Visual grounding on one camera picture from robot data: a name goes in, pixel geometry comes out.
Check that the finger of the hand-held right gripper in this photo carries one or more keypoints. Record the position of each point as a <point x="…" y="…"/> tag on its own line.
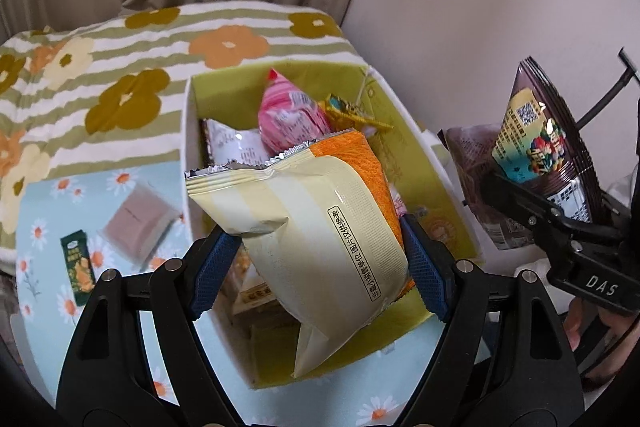
<point x="530" y="209"/>
<point x="612" y="212"/>

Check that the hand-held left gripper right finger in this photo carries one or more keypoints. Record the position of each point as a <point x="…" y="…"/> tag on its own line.
<point x="425" y="267"/>

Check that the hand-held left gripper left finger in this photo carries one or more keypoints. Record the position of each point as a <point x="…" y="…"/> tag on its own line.
<point x="212" y="272"/>

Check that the dark brown snack packet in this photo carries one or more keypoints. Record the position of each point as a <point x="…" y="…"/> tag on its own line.
<point x="540" y="132"/>

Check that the yellow-green cardboard box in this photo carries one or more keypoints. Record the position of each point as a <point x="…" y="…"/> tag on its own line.
<point x="440" y="187"/>

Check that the cream and orange snack packet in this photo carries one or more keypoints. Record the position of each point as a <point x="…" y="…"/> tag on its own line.
<point x="320" y="227"/>

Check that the white snack packet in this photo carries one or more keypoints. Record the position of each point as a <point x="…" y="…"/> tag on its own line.
<point x="235" y="147"/>

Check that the yellow snack packet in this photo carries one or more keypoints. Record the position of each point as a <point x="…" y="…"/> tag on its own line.
<point x="350" y="114"/>

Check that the pink snack packet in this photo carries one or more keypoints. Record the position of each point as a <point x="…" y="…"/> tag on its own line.
<point x="290" y="112"/>

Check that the person's right hand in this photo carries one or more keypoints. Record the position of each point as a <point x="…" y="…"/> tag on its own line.
<point x="574" y="324"/>

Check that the brown clear-window snack packet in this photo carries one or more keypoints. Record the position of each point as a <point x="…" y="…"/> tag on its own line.
<point x="470" y="157"/>

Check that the clear packet with brown square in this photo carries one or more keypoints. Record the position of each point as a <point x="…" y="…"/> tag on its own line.
<point x="137" y="222"/>

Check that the small dark green snack packet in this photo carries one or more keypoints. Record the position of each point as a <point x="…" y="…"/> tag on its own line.
<point x="79" y="267"/>

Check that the light blue daisy-print cloth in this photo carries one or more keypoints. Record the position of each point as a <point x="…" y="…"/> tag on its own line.
<point x="55" y="227"/>

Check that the flower-print striped blanket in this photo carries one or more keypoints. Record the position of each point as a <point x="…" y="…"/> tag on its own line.
<point x="125" y="72"/>

